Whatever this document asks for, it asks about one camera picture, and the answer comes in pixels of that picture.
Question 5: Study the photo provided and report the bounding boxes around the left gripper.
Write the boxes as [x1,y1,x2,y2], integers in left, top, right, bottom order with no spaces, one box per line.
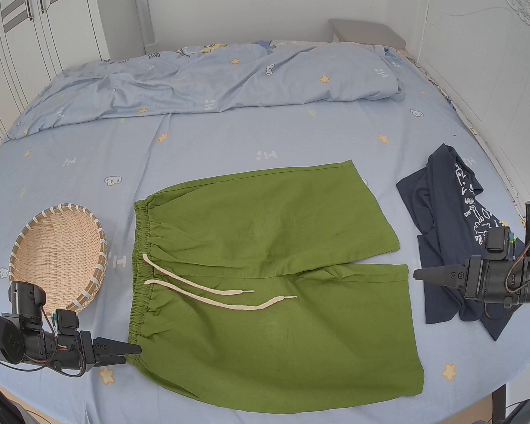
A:
[26,329,142,376]

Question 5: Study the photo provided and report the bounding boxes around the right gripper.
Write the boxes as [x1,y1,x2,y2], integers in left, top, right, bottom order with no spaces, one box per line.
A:
[413,256,530,304]

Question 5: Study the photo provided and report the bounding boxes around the green shorts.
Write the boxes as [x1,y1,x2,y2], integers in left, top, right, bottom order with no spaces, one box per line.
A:
[126,159,425,414]

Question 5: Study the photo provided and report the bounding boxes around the round woven basket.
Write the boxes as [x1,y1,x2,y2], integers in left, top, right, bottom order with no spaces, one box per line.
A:
[9,203,109,313]

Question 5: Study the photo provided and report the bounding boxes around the dark blue printed T-shirt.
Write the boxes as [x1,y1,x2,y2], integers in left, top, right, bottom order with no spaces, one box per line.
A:
[396,143,524,341]

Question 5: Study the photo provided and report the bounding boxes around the grey bedside table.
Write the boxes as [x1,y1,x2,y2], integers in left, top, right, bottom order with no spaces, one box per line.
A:
[328,18,408,48]

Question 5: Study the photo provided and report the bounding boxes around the pale blue quilt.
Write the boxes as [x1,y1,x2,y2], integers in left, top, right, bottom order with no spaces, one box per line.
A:
[2,39,405,142]

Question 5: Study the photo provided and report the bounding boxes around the white wardrobe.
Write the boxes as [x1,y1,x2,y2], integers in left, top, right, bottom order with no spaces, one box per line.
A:
[0,0,113,149]

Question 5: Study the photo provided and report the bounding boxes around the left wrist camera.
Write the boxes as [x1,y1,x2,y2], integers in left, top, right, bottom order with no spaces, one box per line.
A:
[53,309,81,339]

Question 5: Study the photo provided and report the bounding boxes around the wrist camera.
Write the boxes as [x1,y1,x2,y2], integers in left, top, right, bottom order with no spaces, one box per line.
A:
[53,309,81,339]
[486,227,517,261]

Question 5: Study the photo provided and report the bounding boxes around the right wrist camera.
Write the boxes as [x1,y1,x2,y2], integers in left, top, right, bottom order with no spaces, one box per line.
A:
[486,227,517,261]

